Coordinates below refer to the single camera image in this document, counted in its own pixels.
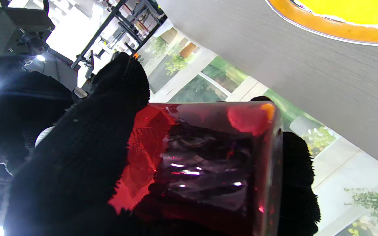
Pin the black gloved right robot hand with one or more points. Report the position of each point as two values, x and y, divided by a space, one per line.
21 111

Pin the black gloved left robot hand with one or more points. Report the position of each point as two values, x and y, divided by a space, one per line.
74 164

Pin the white ribbed bottle cap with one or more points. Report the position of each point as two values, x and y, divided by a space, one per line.
43 136

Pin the red transparent sample bottle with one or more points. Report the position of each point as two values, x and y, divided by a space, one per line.
208 164

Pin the steel kidney-shaped tray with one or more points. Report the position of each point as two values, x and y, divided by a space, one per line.
307 23

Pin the ceiling light strip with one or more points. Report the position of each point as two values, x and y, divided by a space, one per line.
40 58

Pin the cluttered background shelf rack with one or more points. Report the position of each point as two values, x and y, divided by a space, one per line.
133 23

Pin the printed garden window backdrop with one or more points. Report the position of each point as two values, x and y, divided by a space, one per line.
189 75

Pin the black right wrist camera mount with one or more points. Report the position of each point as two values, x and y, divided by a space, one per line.
18 29

